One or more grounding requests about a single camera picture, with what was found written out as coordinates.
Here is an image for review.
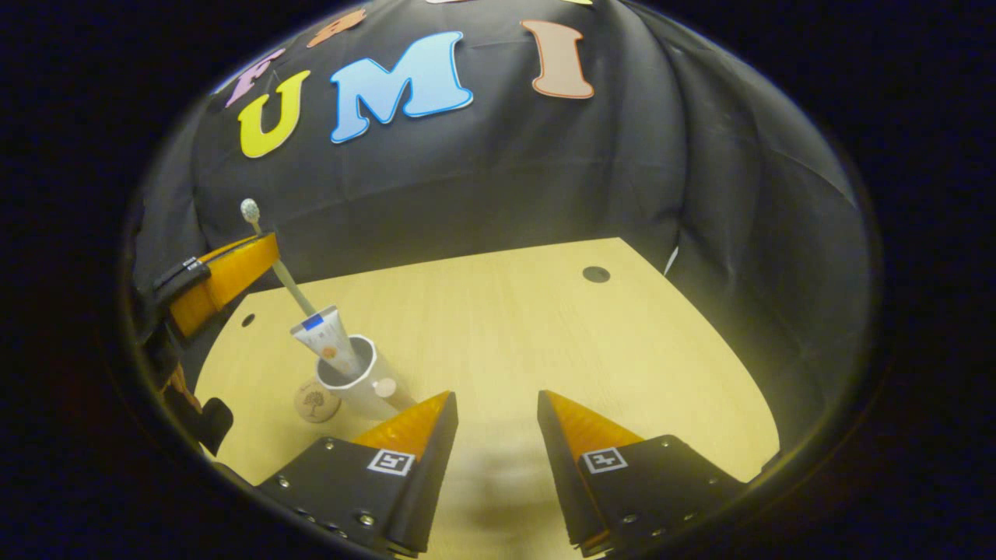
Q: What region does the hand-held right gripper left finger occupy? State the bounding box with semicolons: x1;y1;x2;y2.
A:
257;390;460;557

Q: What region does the white toothpaste tube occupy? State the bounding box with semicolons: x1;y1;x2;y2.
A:
290;305;365;380

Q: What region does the white cup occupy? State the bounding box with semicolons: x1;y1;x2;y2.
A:
315;334;417;421

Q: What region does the pale green toothbrush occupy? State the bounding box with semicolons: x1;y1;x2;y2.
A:
240;198;318;318

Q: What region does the round cork coaster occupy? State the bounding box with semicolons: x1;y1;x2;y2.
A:
294;381;342;424

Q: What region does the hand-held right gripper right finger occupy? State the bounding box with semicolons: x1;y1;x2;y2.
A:
537;390;748;557

